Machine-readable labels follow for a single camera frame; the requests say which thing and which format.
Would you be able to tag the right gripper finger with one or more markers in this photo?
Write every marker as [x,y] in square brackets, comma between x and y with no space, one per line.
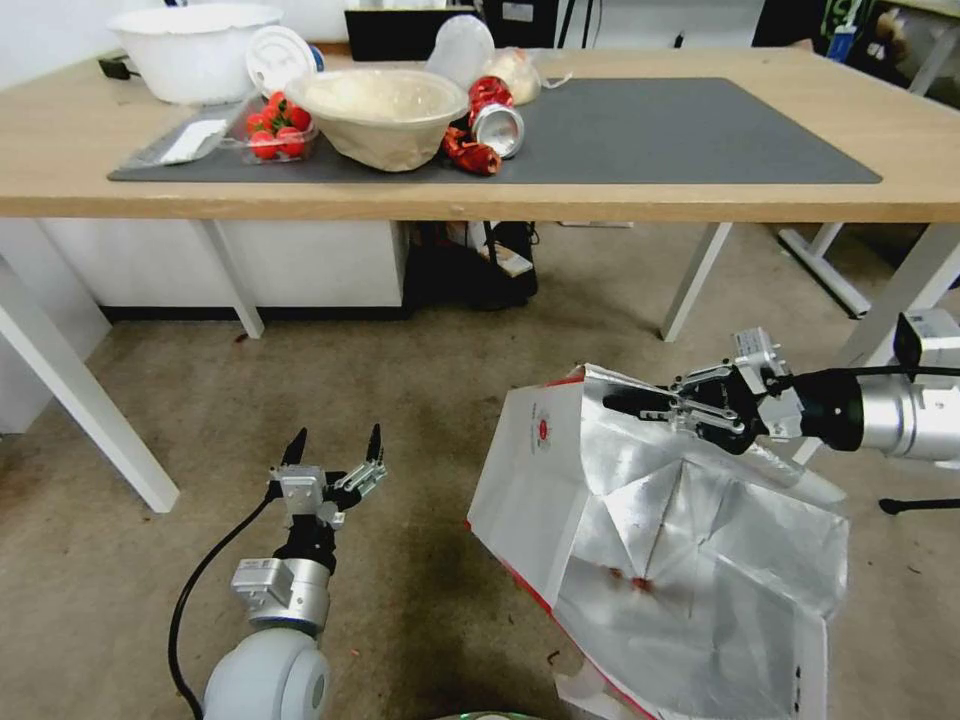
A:
[701,377]
[716,431]

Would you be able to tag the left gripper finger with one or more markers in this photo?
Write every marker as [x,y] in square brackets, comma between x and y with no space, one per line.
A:
[366,474]
[291,457]

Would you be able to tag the white foil food delivery bag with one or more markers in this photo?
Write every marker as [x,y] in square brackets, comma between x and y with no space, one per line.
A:
[675,555]

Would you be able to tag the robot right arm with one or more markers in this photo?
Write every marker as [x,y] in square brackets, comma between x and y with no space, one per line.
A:
[907,420]

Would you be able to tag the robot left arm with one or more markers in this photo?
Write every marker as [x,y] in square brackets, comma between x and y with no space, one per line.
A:
[289,600]

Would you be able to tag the black floor stand foot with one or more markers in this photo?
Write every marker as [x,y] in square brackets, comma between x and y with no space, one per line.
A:
[919,504]

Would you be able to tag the clear plastic bag with food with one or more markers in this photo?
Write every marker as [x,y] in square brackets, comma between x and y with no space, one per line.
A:
[521,75]

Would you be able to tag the wooden table with white legs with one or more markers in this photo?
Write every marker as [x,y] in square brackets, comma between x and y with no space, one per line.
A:
[675,202]

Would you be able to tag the white cabinet with black base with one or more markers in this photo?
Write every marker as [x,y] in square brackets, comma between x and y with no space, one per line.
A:
[300,262]

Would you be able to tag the black backpack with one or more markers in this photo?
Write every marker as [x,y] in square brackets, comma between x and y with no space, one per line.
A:
[465,270]

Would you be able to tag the grey desk mat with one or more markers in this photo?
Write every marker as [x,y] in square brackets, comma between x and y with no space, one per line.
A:
[675,135]

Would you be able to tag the robot front shell green light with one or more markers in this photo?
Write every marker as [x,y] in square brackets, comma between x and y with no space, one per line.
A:
[487,715]

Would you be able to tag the crumpled red foil wrapper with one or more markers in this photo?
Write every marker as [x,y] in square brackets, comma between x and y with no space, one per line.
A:
[469,154]

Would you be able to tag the clear box of strawberries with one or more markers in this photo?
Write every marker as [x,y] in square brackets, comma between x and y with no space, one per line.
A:
[274,131]

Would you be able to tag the crushed red drink can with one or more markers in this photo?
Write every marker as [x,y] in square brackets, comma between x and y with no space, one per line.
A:
[499,120]

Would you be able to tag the clear packet with white paper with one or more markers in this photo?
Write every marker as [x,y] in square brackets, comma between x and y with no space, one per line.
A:
[184,139]

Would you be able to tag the beige paper bowl clear lid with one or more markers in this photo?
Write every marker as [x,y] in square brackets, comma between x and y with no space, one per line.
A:
[382,120]

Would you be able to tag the black box with label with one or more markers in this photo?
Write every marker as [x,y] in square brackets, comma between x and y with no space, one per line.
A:
[521,21]

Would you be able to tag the white plastic cup lid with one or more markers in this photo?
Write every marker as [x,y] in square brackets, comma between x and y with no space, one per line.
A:
[274,56]

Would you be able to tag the large white plastic bowl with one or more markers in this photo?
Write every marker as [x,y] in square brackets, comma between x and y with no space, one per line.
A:
[191,56]

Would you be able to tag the black power adapter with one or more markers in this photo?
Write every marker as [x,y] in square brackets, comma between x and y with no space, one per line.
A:
[116,67]

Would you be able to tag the black monitor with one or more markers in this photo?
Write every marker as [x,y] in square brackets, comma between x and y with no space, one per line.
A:
[390,37]

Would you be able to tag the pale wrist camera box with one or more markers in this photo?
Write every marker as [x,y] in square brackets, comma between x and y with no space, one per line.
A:
[781,412]
[304,493]

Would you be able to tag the white desk frame leg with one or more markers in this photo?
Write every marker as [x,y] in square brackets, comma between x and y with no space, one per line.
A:
[821,266]

